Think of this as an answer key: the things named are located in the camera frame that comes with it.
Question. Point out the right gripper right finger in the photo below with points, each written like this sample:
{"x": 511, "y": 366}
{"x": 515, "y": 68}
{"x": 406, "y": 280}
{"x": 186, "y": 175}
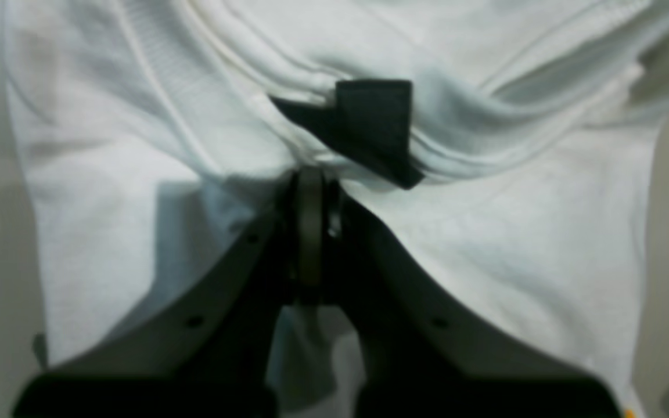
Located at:
{"x": 425, "y": 353}

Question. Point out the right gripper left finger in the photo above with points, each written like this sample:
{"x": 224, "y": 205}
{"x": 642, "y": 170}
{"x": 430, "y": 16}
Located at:
{"x": 205, "y": 353}

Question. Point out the white printed t-shirt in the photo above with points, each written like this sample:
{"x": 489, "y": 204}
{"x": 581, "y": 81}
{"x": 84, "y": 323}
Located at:
{"x": 508, "y": 145}

